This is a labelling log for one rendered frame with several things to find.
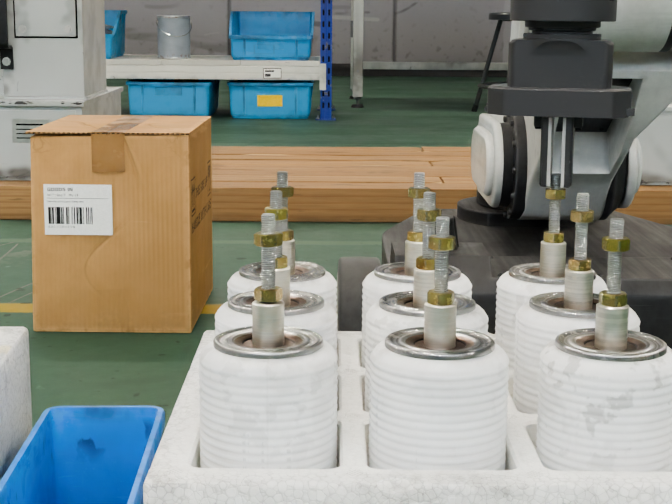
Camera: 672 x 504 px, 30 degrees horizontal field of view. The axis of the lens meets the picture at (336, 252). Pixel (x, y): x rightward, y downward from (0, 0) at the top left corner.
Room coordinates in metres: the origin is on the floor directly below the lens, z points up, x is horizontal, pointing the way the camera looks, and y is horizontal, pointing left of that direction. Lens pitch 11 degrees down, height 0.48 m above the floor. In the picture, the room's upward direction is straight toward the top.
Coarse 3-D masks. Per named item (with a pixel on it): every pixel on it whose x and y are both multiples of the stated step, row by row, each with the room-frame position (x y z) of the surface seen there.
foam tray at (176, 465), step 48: (192, 384) 0.97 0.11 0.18; (192, 432) 0.86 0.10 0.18; (528, 432) 0.88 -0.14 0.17; (192, 480) 0.76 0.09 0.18; (240, 480) 0.76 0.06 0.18; (288, 480) 0.76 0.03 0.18; (336, 480) 0.76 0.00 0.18; (384, 480) 0.77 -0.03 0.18; (432, 480) 0.77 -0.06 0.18; (480, 480) 0.77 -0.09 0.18; (528, 480) 0.77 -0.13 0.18; (576, 480) 0.77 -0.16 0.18; (624, 480) 0.77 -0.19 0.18
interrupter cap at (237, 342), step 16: (224, 336) 0.85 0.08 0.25; (240, 336) 0.85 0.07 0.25; (288, 336) 0.85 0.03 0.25; (304, 336) 0.85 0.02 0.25; (320, 336) 0.84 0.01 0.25; (224, 352) 0.81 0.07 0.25; (240, 352) 0.80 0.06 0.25; (256, 352) 0.80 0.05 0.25; (272, 352) 0.80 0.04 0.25; (288, 352) 0.80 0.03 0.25; (304, 352) 0.81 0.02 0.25
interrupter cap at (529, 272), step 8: (520, 264) 1.10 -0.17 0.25; (528, 264) 1.10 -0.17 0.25; (536, 264) 1.11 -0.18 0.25; (512, 272) 1.07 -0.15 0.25; (520, 272) 1.07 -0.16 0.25; (528, 272) 1.07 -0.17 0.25; (536, 272) 1.09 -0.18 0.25; (528, 280) 1.04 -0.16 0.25; (536, 280) 1.04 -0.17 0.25; (544, 280) 1.04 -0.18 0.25; (552, 280) 1.04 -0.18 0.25; (560, 280) 1.04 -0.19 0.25
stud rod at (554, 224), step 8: (552, 176) 1.07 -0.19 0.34; (560, 176) 1.07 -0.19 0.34; (552, 184) 1.07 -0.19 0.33; (552, 200) 1.07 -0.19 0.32; (560, 200) 1.07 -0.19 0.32; (552, 208) 1.07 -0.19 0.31; (560, 208) 1.07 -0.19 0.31; (552, 216) 1.07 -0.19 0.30; (552, 224) 1.07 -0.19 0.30; (552, 232) 1.07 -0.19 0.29
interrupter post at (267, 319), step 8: (256, 304) 0.83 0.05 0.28; (264, 304) 0.83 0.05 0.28; (272, 304) 0.83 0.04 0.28; (280, 304) 0.83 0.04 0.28; (256, 312) 0.83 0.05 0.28; (264, 312) 0.83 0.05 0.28; (272, 312) 0.83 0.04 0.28; (280, 312) 0.83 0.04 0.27; (256, 320) 0.83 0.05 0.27; (264, 320) 0.83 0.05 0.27; (272, 320) 0.83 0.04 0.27; (280, 320) 0.83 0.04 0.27; (256, 328) 0.83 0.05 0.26; (264, 328) 0.83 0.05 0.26; (272, 328) 0.83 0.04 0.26; (280, 328) 0.83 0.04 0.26; (256, 336) 0.83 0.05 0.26; (264, 336) 0.83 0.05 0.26; (272, 336) 0.83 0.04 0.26; (280, 336) 0.83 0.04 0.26; (256, 344) 0.83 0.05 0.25; (264, 344) 0.83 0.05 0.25; (272, 344) 0.83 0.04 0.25; (280, 344) 0.83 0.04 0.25
